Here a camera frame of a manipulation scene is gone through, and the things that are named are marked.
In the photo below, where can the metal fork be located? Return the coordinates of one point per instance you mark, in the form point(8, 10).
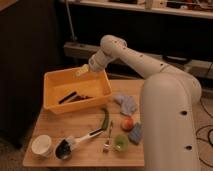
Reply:
point(107, 143)

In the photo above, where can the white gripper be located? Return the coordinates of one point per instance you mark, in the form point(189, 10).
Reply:
point(96, 63)

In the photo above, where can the dark brown item in bin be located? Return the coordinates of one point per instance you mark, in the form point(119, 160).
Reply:
point(78, 98)

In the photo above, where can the light blue towel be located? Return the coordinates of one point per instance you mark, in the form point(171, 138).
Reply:
point(127, 104)

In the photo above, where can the peach fruit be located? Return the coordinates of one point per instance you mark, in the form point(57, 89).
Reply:
point(127, 123)

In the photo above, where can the white paper cup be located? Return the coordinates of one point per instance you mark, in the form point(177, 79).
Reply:
point(42, 145)

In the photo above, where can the green chili pepper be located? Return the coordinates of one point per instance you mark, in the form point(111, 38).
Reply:
point(106, 119)

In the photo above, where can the small green cup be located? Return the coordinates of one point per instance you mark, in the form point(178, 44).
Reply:
point(121, 142)

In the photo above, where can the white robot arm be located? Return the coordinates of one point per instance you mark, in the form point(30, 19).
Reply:
point(166, 106)

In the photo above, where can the black utensil in bin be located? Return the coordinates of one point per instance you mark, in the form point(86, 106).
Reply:
point(67, 97)

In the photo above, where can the yellow plastic bin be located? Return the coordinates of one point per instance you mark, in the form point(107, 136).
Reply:
point(60, 83)

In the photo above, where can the white shelf with items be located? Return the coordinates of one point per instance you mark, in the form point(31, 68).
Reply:
point(153, 6)

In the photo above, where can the metal vertical pole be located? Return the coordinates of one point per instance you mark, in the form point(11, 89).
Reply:
point(73, 37)

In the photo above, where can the grey metal rail base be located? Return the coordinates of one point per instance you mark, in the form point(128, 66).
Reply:
point(142, 64)

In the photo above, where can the white handled dish brush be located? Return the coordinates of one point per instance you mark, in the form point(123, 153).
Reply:
point(67, 145)

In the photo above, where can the blue sponge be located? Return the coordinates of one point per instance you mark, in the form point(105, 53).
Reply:
point(135, 134)

